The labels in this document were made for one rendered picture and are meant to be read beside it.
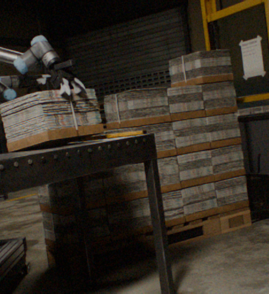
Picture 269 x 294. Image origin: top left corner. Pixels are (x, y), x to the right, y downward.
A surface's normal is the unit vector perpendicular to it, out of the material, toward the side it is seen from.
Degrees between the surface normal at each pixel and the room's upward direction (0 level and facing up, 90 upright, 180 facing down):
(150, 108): 90
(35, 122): 90
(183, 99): 90
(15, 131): 90
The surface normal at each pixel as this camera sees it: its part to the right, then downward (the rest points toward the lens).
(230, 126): 0.52, -0.03
